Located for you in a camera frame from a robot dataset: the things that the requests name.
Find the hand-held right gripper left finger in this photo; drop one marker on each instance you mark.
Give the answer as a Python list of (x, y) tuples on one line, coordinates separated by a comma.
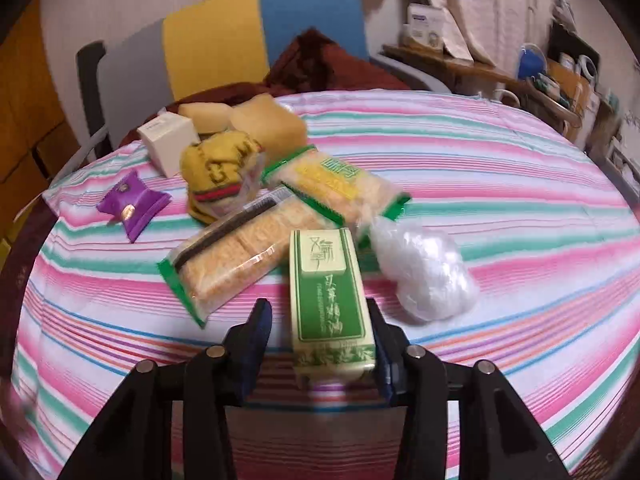
[(260, 331)]

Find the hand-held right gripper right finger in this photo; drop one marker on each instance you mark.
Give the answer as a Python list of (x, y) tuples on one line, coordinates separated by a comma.
[(386, 375)]

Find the green and cream carton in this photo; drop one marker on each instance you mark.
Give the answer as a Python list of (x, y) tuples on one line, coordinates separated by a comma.
[(325, 300)]

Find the cracker packet with black strip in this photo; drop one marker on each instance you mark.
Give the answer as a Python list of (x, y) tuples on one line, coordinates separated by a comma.
[(235, 250)]

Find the clear plastic bag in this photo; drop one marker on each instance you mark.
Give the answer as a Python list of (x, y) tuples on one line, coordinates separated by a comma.
[(425, 265)]

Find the green-edged cracker packet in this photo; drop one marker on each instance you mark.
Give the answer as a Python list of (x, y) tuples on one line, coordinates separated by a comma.
[(325, 185)]

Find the purple snack packet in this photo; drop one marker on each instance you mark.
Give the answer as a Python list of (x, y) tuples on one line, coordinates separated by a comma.
[(131, 205)]

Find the large yellow sponge cake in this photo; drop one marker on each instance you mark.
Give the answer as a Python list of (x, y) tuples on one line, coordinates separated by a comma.
[(270, 122)]

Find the small white box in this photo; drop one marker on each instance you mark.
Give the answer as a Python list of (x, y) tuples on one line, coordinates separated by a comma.
[(167, 142)]

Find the small yellow sponge cake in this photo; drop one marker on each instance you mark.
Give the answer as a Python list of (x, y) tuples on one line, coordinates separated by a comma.
[(205, 115)]

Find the dark red cloth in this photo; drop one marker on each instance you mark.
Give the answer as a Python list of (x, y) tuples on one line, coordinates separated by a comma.
[(325, 65)]

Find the grey yellow blue chair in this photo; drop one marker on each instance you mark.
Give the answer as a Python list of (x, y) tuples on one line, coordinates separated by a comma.
[(215, 45)]

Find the wooden side shelf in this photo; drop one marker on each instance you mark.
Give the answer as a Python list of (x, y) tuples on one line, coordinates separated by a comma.
[(450, 66)]

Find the wooden wardrobe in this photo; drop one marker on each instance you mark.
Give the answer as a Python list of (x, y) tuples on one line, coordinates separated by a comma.
[(25, 110)]

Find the blue bag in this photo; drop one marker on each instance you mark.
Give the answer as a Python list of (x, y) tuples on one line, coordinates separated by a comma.
[(531, 62)]

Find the white carton with blue print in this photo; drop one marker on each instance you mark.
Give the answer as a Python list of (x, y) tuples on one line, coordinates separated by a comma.
[(425, 25)]

